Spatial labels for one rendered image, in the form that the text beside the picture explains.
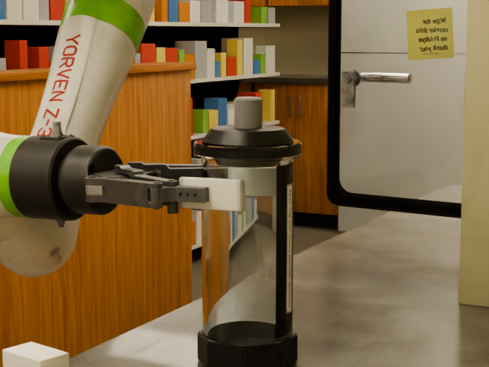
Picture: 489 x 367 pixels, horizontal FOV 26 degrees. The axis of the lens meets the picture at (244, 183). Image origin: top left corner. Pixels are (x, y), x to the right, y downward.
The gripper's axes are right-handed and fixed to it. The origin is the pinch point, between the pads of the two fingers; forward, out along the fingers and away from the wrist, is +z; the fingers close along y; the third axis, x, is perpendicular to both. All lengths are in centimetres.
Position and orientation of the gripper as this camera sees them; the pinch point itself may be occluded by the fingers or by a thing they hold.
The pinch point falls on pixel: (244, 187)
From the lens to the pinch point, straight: 106.5
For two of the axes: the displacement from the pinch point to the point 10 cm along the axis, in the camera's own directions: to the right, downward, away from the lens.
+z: 8.9, 0.4, -4.5
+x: 0.2, 9.9, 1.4
